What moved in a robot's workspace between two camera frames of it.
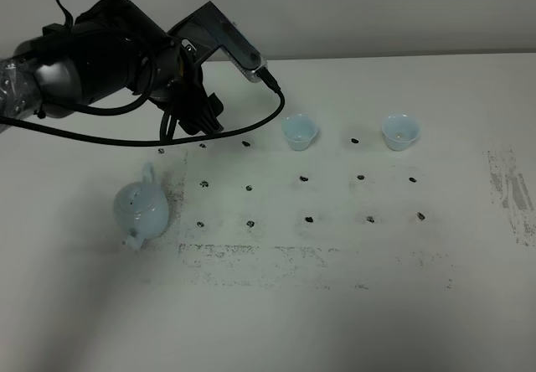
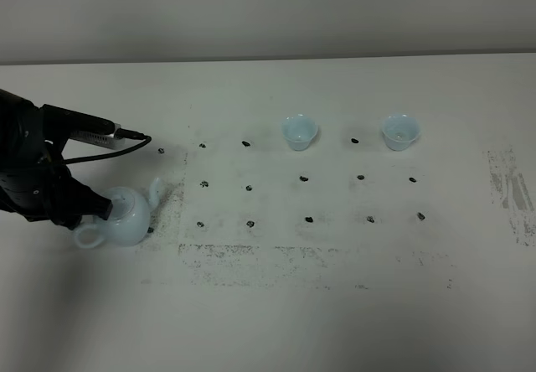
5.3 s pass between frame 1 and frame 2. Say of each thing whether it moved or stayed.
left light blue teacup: stayed
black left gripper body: moved
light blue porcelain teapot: moved
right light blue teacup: stayed
